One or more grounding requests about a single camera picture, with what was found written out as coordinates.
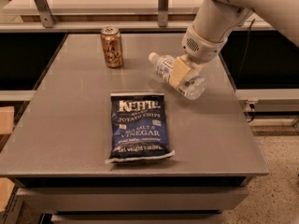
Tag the grey drawer front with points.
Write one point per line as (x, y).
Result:
(133, 199)

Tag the middle metal bracket post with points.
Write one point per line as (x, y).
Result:
(162, 13)

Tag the cardboard box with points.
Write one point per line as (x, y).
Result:
(6, 119)

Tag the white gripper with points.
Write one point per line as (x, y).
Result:
(202, 48)

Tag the clear plastic water bottle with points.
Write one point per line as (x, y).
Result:
(191, 87)

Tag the left metal bracket post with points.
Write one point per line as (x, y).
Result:
(45, 15)

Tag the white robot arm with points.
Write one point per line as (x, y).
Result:
(216, 19)

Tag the blue Kettle chip bag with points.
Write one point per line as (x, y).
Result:
(139, 129)

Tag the metal bracket post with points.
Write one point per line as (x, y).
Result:
(162, 13)
(45, 15)

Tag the gold soda can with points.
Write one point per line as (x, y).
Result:
(112, 46)

